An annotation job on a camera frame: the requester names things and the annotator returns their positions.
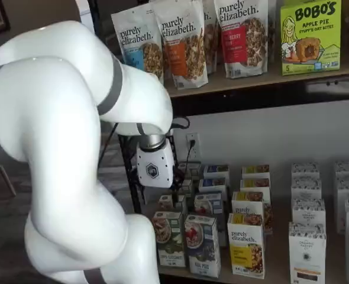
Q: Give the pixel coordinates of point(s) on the white wall outlet plate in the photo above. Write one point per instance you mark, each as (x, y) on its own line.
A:
(197, 148)

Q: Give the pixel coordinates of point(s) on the green Bobo's apple pie box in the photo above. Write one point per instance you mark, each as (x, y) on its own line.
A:
(310, 38)

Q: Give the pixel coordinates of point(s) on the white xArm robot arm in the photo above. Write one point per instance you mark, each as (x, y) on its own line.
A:
(44, 118)

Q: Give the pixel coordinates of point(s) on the blue flax plus cereal box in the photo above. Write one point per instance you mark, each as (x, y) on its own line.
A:
(213, 185)
(202, 251)
(210, 204)
(216, 171)

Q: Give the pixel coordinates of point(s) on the red label granola bag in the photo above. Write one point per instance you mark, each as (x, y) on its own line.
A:
(239, 35)

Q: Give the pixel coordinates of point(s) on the tan wooden shelf board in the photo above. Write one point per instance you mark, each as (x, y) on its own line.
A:
(251, 81)
(278, 207)

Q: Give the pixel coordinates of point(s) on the black metal shelving rack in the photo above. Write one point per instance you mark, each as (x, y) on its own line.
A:
(251, 99)

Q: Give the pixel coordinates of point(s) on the green apple cinnamon cereal box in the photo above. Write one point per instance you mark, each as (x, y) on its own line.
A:
(193, 168)
(168, 242)
(165, 202)
(187, 185)

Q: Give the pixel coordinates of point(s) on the white tall appliance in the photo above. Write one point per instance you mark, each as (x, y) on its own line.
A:
(81, 9)

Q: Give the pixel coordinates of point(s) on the yellow purely elizabeth box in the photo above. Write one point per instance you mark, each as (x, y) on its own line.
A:
(254, 185)
(255, 171)
(245, 248)
(248, 204)

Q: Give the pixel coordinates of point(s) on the blue label granola bag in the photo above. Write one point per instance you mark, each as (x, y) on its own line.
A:
(139, 38)

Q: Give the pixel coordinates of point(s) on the grey chair with metal legs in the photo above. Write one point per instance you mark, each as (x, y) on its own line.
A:
(10, 185)

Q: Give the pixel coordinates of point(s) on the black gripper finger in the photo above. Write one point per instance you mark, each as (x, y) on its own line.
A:
(177, 196)
(144, 195)

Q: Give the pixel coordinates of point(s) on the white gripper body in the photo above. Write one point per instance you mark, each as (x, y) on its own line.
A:
(155, 165)

